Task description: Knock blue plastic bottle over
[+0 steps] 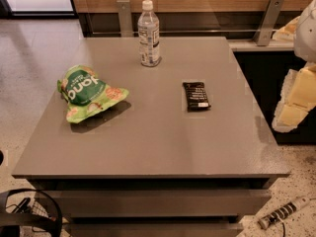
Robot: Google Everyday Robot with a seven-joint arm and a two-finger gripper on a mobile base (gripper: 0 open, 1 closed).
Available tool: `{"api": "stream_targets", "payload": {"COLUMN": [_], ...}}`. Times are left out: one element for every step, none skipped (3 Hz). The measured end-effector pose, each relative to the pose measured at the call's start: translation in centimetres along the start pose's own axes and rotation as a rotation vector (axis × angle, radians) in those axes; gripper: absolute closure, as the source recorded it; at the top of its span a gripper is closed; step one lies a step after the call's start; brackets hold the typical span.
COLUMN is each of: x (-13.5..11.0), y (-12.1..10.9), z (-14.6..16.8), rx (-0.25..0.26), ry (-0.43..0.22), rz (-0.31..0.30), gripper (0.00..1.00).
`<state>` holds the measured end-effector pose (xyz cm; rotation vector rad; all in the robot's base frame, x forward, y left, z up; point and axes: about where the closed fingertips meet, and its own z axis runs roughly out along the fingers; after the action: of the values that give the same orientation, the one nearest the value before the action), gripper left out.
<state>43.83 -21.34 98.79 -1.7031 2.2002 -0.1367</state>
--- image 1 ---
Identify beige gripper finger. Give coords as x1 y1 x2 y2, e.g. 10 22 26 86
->
278 105 308 126
285 63 316 112

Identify clear plastic water bottle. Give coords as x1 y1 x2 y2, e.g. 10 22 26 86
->
137 0 161 67

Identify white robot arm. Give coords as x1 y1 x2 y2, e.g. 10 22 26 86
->
273 0 316 132

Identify black snack bar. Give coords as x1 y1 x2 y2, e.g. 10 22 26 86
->
183 82 211 112

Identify white power strip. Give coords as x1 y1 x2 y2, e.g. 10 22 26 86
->
258 197 310 230

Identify green snack bag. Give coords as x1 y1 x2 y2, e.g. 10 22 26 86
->
57 65 129 123

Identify right metal bracket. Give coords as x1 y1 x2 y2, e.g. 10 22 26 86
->
254 0 284 46

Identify metal bracket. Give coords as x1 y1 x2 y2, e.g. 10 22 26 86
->
117 0 134 38
254 0 284 46

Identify left metal bracket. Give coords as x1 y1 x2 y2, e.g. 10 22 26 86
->
117 0 134 38

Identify black wire basket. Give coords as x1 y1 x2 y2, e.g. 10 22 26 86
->
0 188 62 237

